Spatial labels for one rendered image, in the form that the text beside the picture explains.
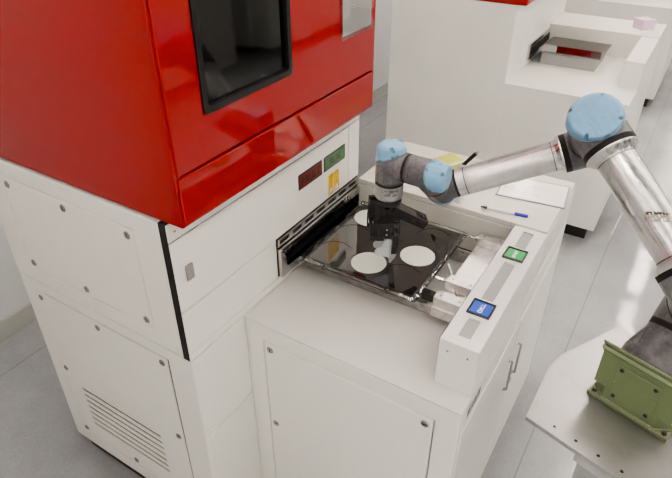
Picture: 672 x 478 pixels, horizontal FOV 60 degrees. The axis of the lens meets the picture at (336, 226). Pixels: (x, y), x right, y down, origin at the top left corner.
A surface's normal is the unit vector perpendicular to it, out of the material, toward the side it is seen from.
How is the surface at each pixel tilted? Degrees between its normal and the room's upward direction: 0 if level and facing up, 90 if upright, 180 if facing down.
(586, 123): 43
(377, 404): 90
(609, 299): 0
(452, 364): 90
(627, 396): 90
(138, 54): 90
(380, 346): 0
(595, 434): 0
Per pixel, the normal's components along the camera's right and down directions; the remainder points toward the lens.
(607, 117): -0.44, -0.33
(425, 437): -0.53, 0.46
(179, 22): 0.85, 0.29
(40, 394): 0.00, -0.84
